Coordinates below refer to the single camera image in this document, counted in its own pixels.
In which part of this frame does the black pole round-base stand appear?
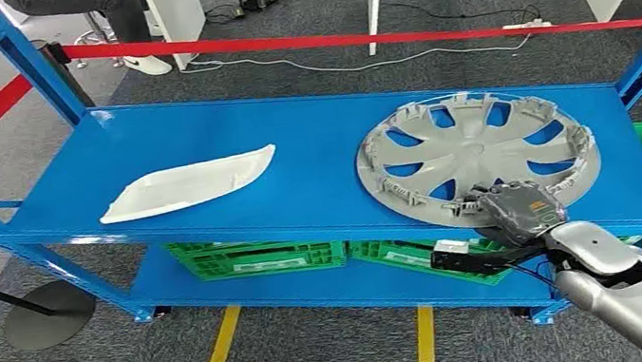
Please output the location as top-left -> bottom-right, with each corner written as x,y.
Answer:
0,241 -> 103,355

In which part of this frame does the chrome-base stool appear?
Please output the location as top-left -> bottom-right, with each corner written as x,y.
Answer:
66,6 -> 127,74

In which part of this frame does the white desk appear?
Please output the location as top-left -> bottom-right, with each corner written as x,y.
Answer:
139,0 -> 405,90

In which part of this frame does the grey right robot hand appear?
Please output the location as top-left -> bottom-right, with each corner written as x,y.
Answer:
462,172 -> 573,257

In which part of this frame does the grey plastic wheel hubcap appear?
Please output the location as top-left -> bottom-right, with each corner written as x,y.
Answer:
347,73 -> 610,245

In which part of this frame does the dark barrier stanchion post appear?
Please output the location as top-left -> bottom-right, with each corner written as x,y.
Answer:
29,33 -> 97,117

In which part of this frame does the white power strip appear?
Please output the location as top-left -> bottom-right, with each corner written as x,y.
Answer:
502,15 -> 554,36

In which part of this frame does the white floor cable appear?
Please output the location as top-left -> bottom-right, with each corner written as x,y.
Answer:
178,5 -> 537,100

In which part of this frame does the white plastic car part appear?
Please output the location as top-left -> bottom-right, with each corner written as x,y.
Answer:
92,143 -> 285,226

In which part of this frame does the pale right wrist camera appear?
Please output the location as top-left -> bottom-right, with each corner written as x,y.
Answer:
427,223 -> 555,286

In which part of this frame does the blue metal shelf rack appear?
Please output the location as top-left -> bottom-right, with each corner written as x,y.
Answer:
0,0 -> 642,362

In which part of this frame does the person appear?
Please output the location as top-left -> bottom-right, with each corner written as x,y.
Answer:
3,0 -> 175,98

